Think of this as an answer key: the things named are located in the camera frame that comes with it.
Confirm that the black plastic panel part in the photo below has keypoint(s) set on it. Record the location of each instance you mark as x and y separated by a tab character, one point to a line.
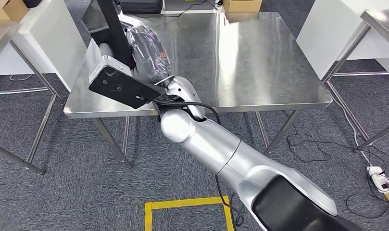
116	32

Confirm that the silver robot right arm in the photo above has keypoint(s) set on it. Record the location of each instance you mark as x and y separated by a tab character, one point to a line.
213	143

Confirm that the stainless steel workbench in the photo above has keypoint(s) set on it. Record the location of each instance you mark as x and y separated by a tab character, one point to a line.
245	63

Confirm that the grey equipment case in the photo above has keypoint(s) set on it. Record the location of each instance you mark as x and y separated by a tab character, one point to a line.
188	3

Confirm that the black carry case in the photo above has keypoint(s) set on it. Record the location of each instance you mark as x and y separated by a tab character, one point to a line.
140	6

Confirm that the white partition panel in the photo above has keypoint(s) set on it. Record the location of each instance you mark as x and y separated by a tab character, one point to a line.
54	38
325	32

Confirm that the white power strip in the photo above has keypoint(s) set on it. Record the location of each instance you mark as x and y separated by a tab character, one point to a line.
379	180

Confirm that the black bag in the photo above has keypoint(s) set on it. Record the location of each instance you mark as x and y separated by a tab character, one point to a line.
31	3

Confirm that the stainless steel side table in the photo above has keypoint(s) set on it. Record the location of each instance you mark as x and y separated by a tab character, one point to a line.
382	22
0	41

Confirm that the black right camera bracket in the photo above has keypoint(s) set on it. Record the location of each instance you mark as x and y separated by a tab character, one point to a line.
124	87

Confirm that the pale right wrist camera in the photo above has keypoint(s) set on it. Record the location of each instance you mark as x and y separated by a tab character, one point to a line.
108	63

